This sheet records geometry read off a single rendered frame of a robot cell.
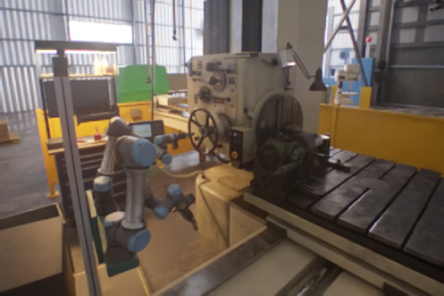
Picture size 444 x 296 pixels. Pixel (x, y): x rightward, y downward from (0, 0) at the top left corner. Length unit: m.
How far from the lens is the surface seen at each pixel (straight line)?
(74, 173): 1.41
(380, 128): 3.97
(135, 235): 1.29
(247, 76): 1.88
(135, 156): 1.15
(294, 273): 1.57
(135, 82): 5.75
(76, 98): 3.51
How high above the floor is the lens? 1.76
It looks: 13 degrees down
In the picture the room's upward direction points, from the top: straight up
